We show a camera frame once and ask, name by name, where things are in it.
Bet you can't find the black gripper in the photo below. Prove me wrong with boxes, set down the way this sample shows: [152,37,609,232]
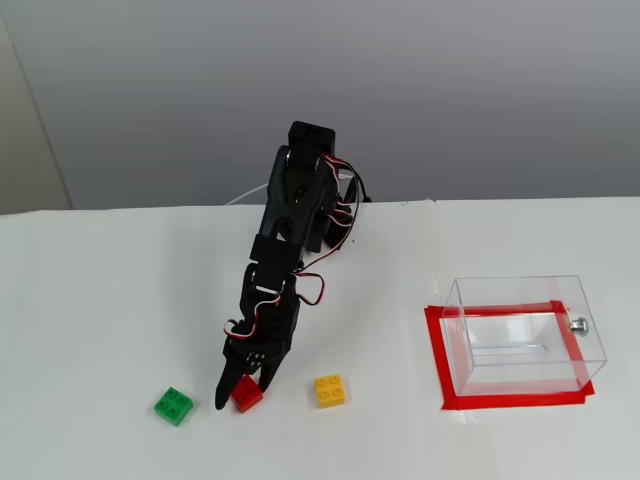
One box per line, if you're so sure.
[215,294,301,410]

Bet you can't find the transparent plastic box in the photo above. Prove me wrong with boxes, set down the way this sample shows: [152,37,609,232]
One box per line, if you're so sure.
[446,274,608,397]

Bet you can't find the yellow lego brick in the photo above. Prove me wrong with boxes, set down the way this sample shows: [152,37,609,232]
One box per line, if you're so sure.
[314,374,351,410]

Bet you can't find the metal box lock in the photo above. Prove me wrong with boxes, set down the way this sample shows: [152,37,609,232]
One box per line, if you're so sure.
[565,309,591,337]

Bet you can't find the green lego brick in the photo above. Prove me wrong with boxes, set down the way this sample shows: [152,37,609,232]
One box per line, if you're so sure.
[152,386,195,428]

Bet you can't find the thin black cable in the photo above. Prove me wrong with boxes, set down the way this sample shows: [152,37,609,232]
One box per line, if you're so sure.
[349,169,374,204]

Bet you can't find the red tape frame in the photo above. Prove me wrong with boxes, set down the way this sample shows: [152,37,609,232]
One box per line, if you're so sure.
[423,299,596,412]

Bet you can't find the red lego brick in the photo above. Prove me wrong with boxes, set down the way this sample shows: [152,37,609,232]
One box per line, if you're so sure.
[230,375,264,414]

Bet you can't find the red white black servo wire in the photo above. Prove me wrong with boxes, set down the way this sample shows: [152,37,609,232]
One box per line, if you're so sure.
[223,272,327,346]
[299,153,364,275]

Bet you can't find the white cable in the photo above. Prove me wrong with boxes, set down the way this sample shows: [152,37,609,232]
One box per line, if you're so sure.
[224,183,269,206]

